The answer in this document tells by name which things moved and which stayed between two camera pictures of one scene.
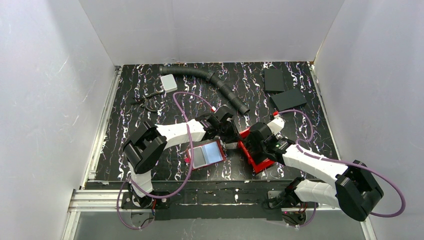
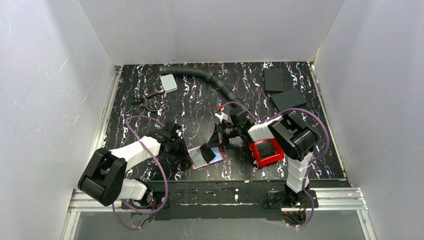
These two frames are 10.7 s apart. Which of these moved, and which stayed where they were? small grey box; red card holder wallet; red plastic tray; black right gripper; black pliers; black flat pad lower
Moved: red plastic tray; black right gripper
Stayed: small grey box; black pliers; red card holder wallet; black flat pad lower
